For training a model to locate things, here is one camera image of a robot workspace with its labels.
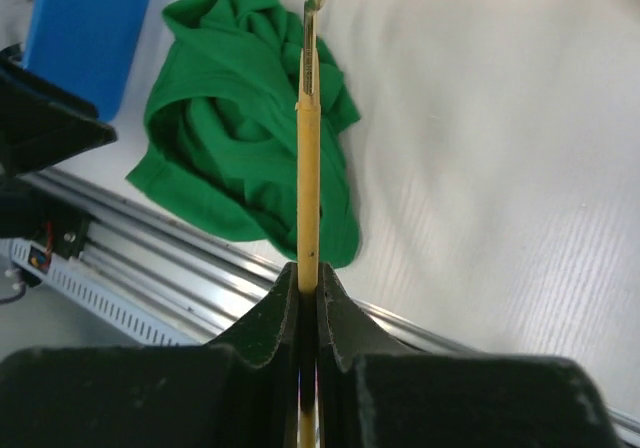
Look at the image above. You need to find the blue plastic bin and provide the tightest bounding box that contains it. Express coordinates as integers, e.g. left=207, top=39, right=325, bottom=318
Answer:
left=22, top=0, right=149, bottom=122

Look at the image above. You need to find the green tank top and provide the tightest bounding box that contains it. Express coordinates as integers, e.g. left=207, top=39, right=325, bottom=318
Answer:
left=124, top=0, right=362, bottom=269

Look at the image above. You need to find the yellow hanger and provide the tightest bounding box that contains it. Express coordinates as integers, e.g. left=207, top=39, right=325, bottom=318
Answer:
left=296, top=0, right=326, bottom=447

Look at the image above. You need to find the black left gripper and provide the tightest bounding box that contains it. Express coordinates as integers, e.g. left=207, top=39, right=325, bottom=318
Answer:
left=1, top=50, right=117, bottom=176

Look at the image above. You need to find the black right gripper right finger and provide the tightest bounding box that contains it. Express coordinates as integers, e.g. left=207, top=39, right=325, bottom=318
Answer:
left=315, top=263, right=422, bottom=447

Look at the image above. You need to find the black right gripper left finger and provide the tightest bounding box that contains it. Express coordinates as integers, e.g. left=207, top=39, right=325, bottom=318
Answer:
left=210, top=263, right=300, bottom=447

